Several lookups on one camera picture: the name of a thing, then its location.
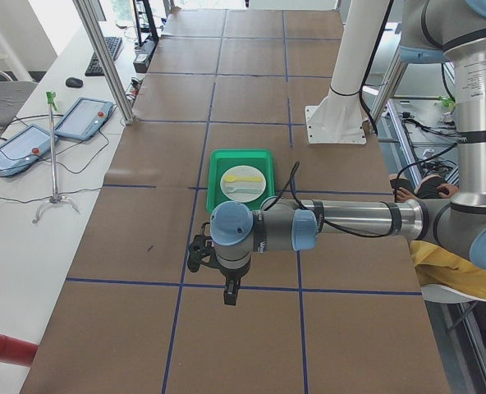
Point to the seated person yellow shirt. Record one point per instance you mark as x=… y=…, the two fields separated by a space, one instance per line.
x=434 y=264

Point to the light blue plastic fork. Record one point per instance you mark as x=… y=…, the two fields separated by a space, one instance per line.
x=244 y=190

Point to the green plastic tray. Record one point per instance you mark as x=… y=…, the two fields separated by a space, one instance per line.
x=223 y=159

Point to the far teach pendant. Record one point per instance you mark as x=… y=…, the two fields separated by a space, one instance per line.
x=84 y=119

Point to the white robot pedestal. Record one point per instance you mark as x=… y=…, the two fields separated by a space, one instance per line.
x=338 y=118

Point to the reacher grabber tool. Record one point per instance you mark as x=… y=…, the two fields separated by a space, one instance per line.
x=56 y=199

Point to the white round plate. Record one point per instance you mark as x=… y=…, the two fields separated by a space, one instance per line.
x=243 y=170

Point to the black computer mouse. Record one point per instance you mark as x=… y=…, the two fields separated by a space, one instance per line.
x=74 y=83

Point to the teach pendant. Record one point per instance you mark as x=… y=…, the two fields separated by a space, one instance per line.
x=84 y=119
x=19 y=152

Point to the aluminium frame post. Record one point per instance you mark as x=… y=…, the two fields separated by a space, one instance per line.
x=92 y=27

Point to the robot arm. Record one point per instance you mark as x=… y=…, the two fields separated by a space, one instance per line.
x=447 y=235

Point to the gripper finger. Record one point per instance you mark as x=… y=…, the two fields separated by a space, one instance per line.
x=230 y=292

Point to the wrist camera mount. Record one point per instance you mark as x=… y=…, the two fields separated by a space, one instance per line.
x=201 y=252

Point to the near teach pendant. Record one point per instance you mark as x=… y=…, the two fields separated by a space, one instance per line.
x=19 y=152

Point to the red cylinder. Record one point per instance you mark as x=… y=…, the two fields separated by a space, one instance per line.
x=16 y=351

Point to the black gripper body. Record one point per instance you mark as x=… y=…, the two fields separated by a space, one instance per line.
x=231 y=274

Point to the yellow plastic spoon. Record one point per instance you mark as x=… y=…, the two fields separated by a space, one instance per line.
x=232 y=178

